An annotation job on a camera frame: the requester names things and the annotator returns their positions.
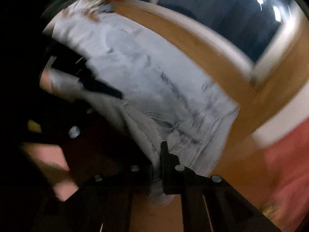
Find dark glass window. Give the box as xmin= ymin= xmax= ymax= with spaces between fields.
xmin=125 ymin=0 xmax=290 ymax=63

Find light blue denim jeans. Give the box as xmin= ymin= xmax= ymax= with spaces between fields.
xmin=50 ymin=6 xmax=239 ymax=177

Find red and white curtain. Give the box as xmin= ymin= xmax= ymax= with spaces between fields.
xmin=261 ymin=119 xmax=309 ymax=232

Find yellow patterned fabric pouch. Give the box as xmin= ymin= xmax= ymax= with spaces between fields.
xmin=261 ymin=204 xmax=284 ymax=224

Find person's left hand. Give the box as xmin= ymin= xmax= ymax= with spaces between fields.
xmin=23 ymin=142 xmax=79 ymax=202

